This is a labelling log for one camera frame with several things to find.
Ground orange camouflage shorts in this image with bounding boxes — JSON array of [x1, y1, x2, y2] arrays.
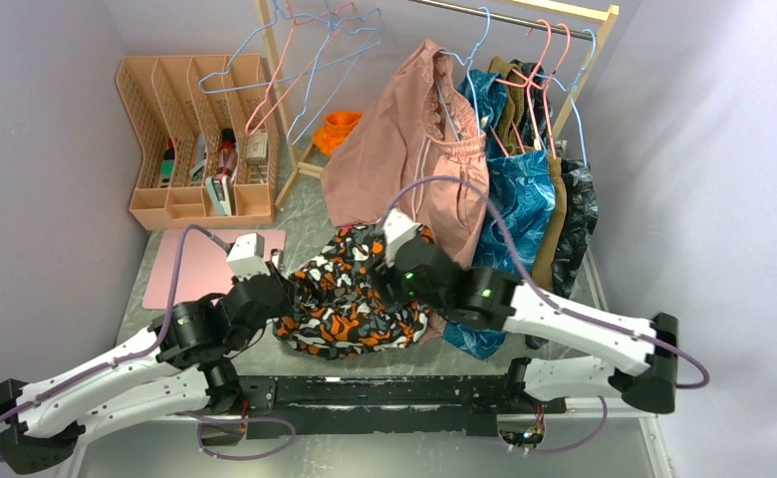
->
[[273, 225, 434, 360]]

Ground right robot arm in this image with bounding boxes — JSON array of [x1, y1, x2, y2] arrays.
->
[[369, 239, 678, 414]]

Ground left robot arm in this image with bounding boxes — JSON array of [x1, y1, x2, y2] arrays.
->
[[0, 266, 295, 475]]

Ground blue leaf print shorts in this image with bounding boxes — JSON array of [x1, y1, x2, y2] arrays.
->
[[443, 70, 556, 359]]

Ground pink hanging shorts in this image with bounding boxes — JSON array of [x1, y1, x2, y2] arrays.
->
[[321, 38, 492, 345]]

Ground dark leaf print shorts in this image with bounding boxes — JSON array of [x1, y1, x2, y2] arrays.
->
[[510, 60, 600, 300]]

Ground brown hanging shorts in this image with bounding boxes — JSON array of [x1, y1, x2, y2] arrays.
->
[[475, 57, 566, 292]]

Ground pink mat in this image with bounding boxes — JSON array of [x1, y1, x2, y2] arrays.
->
[[141, 229, 286, 310]]

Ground orange knitted object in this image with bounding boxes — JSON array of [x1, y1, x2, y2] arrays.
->
[[312, 111, 363, 156]]

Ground wooden clothes rack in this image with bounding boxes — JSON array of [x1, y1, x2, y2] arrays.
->
[[253, 0, 621, 210]]

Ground peach desk organizer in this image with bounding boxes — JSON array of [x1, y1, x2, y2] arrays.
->
[[116, 54, 280, 231]]

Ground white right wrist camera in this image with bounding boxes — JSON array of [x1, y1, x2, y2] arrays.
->
[[382, 208, 419, 261]]

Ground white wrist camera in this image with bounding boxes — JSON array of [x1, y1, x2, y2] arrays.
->
[[382, 208, 419, 261], [226, 232, 270, 280]]

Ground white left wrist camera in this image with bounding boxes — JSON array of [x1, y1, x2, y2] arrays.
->
[[226, 232, 270, 280]]

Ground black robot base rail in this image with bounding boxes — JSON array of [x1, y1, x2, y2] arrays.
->
[[202, 374, 566, 437]]

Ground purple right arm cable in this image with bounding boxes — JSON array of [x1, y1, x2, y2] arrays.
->
[[385, 175, 712, 456]]

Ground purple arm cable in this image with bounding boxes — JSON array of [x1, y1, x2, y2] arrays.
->
[[0, 224, 298, 463], [385, 175, 712, 456]]

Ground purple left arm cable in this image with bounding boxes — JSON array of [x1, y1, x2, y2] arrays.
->
[[0, 224, 298, 463]]

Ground pink empty wire hanger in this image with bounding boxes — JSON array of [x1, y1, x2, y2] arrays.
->
[[243, 1, 373, 144]]

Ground blue empty wire hanger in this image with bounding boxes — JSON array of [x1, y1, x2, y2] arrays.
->
[[197, 1, 383, 145]]

